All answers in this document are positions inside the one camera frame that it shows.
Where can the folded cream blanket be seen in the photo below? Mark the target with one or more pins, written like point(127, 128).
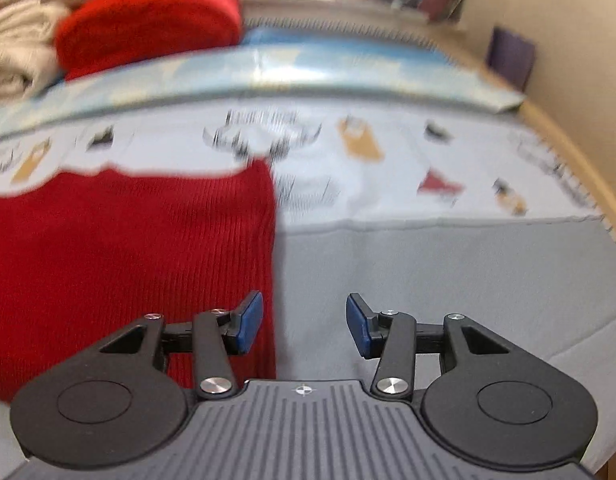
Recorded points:
point(17, 50)

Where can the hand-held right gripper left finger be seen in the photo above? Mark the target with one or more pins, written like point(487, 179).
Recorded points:
point(250, 322)

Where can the white window ledge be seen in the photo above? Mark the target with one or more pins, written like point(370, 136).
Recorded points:
point(338, 12)

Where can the folded red blanket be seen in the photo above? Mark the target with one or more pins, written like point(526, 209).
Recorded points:
point(152, 25)

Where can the light blue patterned sheet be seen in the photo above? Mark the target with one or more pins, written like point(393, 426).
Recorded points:
point(268, 72)

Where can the wooden bed frame rail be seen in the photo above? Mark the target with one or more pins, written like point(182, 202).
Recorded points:
point(578, 160)

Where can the dark red knit sweater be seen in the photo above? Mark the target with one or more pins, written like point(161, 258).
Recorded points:
point(127, 260)

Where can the dark purple box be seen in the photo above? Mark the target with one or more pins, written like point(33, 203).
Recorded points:
point(512, 57)

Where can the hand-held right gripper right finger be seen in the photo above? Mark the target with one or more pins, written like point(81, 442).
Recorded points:
point(358, 327)

